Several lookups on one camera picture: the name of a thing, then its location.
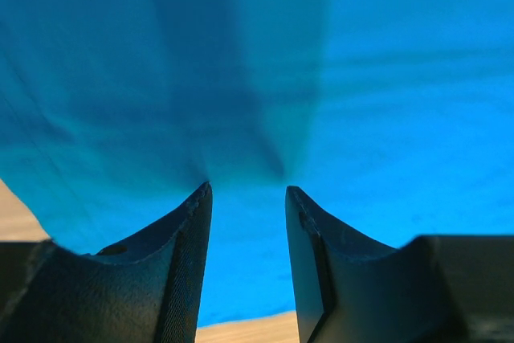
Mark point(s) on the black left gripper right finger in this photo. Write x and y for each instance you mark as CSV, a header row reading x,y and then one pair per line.
x,y
349,287

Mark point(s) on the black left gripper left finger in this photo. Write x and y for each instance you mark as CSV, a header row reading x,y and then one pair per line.
x,y
145,288

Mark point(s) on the blue t shirt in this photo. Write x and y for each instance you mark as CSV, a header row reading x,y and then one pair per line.
x,y
394,115

